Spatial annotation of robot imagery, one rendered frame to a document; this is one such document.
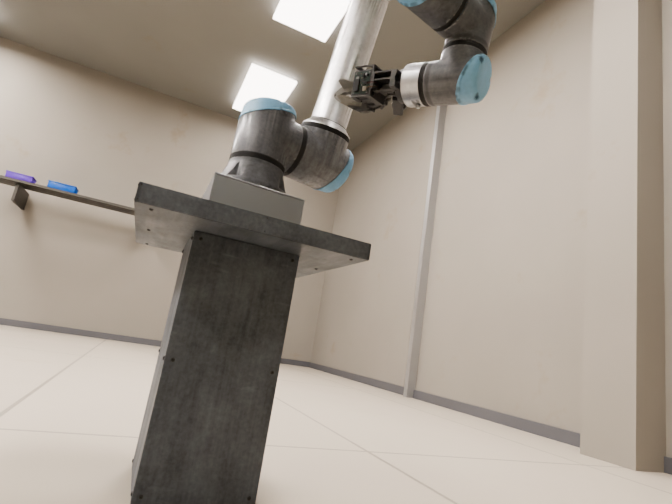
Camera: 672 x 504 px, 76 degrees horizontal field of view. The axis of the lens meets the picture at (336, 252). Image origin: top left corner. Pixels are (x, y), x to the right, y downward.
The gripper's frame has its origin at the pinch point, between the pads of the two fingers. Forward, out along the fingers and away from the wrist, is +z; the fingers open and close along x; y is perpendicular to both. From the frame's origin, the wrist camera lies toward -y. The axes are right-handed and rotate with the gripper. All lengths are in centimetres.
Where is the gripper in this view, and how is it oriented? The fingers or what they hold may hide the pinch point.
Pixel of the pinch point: (340, 96)
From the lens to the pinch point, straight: 115.4
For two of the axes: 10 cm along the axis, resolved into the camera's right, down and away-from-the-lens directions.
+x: -1.6, 9.9, 0.2
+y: -5.8, -0.8, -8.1
